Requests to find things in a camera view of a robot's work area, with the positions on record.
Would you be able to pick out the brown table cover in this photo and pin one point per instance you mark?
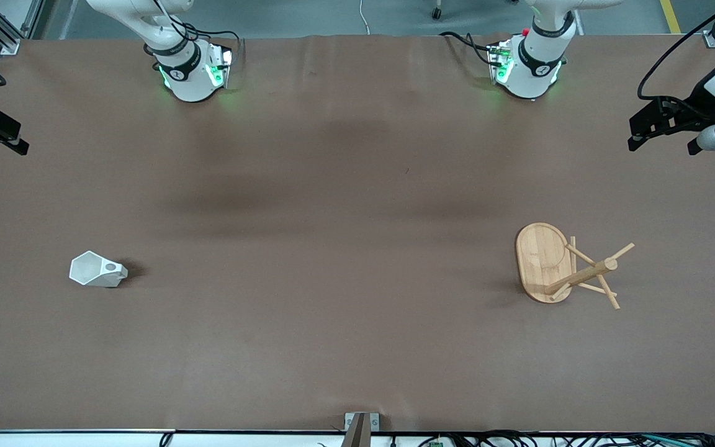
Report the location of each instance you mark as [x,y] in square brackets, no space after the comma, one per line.
[332,310]

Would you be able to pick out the white faceted cup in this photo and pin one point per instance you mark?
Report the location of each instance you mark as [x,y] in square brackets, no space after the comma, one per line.
[94,270]

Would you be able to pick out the wooden cup rack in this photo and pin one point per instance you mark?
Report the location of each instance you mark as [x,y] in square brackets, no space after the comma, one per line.
[540,257]

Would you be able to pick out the grey metal mount bracket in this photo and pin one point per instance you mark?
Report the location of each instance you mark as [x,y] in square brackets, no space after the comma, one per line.
[351,422]

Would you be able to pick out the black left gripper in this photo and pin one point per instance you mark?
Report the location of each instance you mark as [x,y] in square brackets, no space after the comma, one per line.
[696,107]

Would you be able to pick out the yellow floor tape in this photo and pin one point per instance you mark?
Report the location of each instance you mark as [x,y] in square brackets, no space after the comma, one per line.
[671,17]

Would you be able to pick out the black chair caster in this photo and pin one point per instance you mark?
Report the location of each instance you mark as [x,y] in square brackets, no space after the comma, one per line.
[437,12]

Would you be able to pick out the aluminium frame beam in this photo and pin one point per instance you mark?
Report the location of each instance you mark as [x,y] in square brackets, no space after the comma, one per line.
[40,18]

